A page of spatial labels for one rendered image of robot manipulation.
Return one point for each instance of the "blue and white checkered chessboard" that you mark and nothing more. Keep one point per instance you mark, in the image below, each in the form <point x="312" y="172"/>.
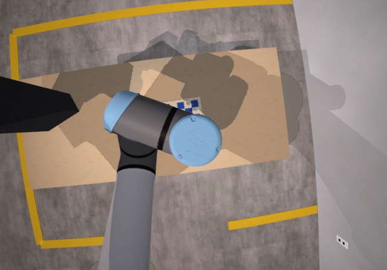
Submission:
<point x="181" y="104"/>

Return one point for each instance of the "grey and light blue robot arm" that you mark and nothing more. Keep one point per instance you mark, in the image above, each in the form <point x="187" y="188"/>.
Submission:
<point x="142" y="123"/>

